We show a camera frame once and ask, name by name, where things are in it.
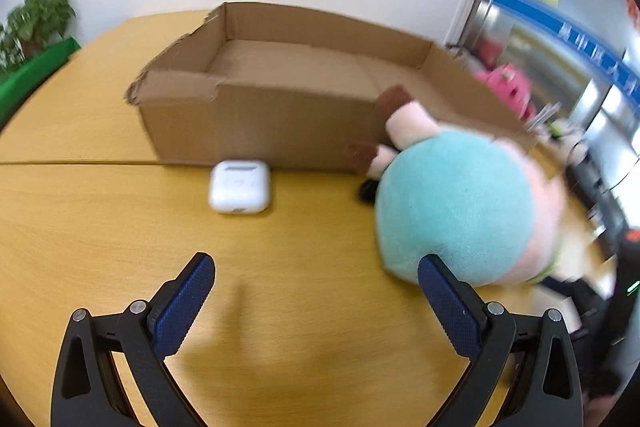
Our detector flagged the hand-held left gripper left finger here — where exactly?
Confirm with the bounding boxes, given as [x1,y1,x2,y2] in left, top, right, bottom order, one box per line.
[50,251,217,427]

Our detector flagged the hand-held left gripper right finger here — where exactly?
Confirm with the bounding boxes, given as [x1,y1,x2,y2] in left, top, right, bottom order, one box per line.
[417,254,586,427]

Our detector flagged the teal and pink plush toy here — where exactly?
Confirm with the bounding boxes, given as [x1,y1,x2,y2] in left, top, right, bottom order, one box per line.
[347,85,569,286]

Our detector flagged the white earbud case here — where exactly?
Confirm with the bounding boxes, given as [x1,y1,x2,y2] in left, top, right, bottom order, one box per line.
[208,159,272,214]

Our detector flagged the cardboard box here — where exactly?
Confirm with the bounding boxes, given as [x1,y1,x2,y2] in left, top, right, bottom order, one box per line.
[124,2,538,172]

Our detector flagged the blue window banner strip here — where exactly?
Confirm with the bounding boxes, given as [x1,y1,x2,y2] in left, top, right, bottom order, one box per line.
[492,0,640,94]

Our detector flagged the small potted green plant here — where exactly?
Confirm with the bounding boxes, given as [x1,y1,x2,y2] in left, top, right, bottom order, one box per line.
[0,24,26,76]

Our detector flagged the large potted green plant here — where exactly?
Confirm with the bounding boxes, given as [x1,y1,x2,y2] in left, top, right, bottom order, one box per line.
[7,0,77,58]

